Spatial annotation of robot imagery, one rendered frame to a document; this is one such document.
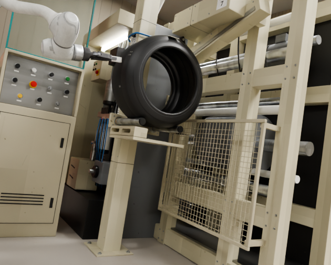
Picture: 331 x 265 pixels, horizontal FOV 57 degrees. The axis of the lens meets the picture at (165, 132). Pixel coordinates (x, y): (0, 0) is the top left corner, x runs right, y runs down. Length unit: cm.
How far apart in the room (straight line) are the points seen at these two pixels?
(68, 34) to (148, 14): 91
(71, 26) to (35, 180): 122
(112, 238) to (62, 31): 139
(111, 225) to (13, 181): 74
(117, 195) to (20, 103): 94
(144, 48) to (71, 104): 87
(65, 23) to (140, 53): 46
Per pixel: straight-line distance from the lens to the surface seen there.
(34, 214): 245
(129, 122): 192
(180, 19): 240
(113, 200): 220
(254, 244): 181
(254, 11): 203
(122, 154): 217
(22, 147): 235
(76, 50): 176
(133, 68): 180
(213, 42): 222
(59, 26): 162
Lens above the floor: 74
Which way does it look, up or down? 4 degrees up
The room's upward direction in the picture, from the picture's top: 9 degrees clockwise
